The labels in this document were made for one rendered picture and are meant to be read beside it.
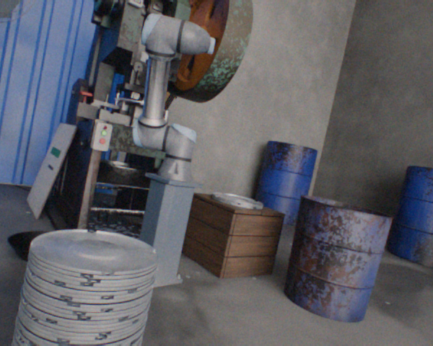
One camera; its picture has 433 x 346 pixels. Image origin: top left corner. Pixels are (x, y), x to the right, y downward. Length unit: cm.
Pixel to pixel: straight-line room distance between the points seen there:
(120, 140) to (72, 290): 125
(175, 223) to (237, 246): 41
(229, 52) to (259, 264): 121
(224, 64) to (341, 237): 117
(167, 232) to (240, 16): 131
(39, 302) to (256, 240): 121
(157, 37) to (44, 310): 94
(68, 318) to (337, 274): 111
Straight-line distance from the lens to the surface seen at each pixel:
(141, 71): 210
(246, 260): 178
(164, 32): 130
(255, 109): 417
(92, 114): 183
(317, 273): 158
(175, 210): 142
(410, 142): 452
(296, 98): 467
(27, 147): 317
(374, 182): 462
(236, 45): 208
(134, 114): 198
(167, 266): 150
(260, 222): 177
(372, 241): 159
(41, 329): 82
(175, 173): 142
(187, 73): 243
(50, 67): 320
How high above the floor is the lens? 59
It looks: 3 degrees down
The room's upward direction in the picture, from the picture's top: 12 degrees clockwise
